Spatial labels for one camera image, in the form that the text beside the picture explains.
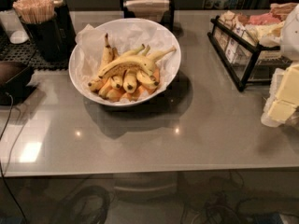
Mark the curved banana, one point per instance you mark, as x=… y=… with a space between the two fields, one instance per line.
x=120 y=65

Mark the black cup of stirrers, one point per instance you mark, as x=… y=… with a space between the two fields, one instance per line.
x=48 y=39

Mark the far left small banana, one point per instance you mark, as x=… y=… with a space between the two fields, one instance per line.
x=96 y=84

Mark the sachets in rack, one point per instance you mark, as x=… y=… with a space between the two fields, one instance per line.
x=263 y=29

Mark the upright left banana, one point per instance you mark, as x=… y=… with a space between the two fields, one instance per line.
x=107 y=55

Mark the white cup left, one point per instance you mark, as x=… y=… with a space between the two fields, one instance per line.
x=13 y=27

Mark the black rubber mat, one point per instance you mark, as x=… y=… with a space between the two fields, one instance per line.
x=27 y=53

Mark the black napkin holder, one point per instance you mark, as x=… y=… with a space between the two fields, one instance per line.
x=161 y=11

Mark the dark bottle with cap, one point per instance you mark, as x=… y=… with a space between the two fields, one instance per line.
x=65 y=22

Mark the white bowl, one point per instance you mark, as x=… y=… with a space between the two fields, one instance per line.
x=127 y=100

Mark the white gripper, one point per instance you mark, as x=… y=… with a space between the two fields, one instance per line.
x=291 y=34

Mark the wooden stirrer sticks bundle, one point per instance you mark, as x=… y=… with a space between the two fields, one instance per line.
x=34 y=11

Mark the black wire condiment rack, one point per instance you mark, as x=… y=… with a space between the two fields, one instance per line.
x=245 y=60

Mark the white paper liner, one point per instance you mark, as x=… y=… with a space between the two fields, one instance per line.
x=124 y=34

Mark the small banana front centre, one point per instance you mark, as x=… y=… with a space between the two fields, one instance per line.
x=129 y=81

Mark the small banana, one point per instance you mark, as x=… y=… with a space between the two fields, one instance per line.
x=116 y=82
x=96 y=84
x=129 y=81

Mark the small banana front left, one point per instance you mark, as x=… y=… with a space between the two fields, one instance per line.
x=116 y=82

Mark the right front banana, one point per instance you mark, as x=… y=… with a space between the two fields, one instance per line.
x=149 y=82

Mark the right long-stem banana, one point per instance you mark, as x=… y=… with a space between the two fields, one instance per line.
x=159 y=54

